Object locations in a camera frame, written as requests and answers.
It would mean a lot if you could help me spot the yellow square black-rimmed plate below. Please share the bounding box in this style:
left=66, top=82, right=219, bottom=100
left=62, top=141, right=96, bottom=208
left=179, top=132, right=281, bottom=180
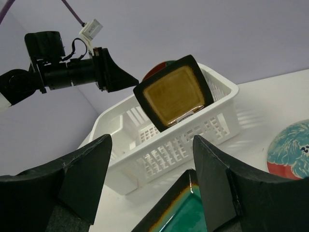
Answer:
left=133, top=55, right=214, bottom=132

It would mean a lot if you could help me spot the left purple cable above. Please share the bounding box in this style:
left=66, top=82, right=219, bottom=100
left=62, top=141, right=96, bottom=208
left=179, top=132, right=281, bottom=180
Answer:
left=0, top=0, right=85, bottom=26

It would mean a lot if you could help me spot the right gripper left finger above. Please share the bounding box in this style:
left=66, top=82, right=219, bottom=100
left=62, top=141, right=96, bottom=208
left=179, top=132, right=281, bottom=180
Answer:
left=0, top=134, right=112, bottom=232

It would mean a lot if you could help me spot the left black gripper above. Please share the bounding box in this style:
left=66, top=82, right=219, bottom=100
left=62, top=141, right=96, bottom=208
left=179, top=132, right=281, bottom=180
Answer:
left=43, top=47, right=139, bottom=92

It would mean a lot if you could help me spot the large red teal round plate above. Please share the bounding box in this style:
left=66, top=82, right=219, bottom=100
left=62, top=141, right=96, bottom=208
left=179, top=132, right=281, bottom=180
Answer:
left=142, top=60, right=176, bottom=81

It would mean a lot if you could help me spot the white plastic dish rack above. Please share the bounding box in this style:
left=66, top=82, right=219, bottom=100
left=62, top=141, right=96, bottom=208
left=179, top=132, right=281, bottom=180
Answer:
left=84, top=65, right=240, bottom=195

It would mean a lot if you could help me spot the teal square black-rimmed plate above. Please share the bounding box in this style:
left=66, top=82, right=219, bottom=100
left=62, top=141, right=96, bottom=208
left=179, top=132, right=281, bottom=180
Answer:
left=132, top=169, right=207, bottom=232

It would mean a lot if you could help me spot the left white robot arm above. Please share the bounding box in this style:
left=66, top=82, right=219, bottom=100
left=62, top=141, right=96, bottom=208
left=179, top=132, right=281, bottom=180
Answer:
left=0, top=31, right=139, bottom=111

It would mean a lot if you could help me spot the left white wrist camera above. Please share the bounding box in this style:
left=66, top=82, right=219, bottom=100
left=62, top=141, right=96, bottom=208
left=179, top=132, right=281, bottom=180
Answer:
left=79, top=19, right=103, bottom=54

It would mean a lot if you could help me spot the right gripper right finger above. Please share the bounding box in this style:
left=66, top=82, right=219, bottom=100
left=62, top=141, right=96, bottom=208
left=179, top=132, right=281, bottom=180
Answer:
left=193, top=135, right=309, bottom=232

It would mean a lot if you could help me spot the small red teal round plate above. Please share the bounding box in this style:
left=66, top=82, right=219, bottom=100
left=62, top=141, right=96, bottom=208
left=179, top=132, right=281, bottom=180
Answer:
left=267, top=119, right=309, bottom=180

